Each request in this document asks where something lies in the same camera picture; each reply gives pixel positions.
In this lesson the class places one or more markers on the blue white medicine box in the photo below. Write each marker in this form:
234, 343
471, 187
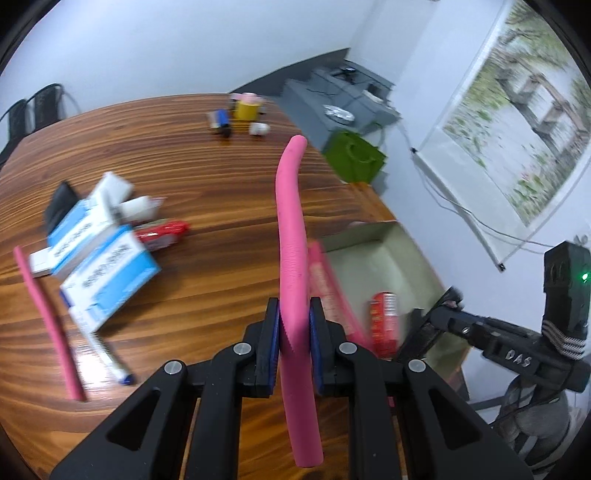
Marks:
111, 272
76, 233

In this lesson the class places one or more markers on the blue capped marker pen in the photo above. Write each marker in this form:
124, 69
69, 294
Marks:
108, 360

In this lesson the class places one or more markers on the yellow pink small container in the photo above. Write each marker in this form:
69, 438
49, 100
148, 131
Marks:
247, 110

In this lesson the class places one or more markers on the crumpled silver foil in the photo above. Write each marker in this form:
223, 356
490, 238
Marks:
339, 114

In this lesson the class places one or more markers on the white carton box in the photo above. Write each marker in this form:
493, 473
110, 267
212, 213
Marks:
113, 184

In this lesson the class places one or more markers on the wall poster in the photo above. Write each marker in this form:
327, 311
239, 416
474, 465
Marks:
521, 124

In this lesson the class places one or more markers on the blue lighter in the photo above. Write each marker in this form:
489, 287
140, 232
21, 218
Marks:
223, 117

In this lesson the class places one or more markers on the red cylindrical can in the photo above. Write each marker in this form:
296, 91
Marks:
383, 318

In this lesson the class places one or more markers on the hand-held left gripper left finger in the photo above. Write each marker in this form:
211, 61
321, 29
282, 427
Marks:
273, 341

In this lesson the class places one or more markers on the pink foam tube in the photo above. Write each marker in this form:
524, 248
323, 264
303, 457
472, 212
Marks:
46, 318
291, 221

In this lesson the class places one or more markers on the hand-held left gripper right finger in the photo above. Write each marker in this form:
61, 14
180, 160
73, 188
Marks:
316, 346

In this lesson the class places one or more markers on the small white box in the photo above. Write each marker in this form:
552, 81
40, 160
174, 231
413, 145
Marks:
40, 262

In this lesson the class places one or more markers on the grey steps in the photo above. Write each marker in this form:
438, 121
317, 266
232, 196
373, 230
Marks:
314, 101

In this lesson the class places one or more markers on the person's right hand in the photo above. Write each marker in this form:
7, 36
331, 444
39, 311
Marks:
531, 429

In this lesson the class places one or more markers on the white squeeze tube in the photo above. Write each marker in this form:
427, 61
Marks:
136, 207

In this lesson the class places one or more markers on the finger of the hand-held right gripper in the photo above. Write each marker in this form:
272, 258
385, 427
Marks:
415, 337
455, 318

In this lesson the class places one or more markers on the pink container box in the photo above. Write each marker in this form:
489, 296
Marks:
369, 267

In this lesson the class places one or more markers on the black chair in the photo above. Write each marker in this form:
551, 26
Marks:
18, 120
46, 104

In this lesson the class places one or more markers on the small white bottle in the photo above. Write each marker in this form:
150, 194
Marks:
259, 129

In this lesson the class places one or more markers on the red snack packet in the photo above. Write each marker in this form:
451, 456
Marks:
161, 233

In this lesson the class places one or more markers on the black cup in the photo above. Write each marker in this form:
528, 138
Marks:
60, 203

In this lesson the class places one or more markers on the green paper bag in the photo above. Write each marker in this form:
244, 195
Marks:
351, 157

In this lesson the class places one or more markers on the small pink roll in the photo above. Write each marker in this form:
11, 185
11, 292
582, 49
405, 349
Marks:
247, 96

